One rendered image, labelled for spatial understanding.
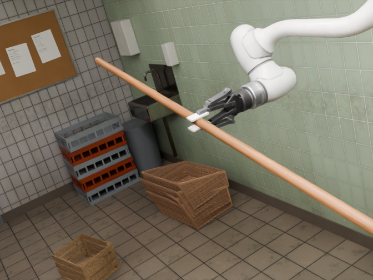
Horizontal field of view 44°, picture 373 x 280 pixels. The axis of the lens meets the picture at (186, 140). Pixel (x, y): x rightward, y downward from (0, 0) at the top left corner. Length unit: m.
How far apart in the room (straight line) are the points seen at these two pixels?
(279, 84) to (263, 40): 0.16
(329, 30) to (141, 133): 3.57
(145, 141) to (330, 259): 2.50
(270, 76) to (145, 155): 3.48
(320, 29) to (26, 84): 3.90
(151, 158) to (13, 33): 1.90
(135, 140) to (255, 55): 3.40
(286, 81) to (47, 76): 3.74
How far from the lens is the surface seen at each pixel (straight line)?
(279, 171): 1.22
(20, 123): 5.09
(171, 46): 4.10
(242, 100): 1.55
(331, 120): 2.91
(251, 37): 1.63
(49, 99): 5.13
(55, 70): 5.11
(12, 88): 5.02
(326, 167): 3.13
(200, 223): 3.77
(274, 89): 1.60
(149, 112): 4.23
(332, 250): 3.25
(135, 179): 4.94
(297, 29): 1.58
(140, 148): 4.94
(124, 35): 4.75
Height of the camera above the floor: 1.93
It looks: 20 degrees down
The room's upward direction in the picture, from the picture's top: 16 degrees counter-clockwise
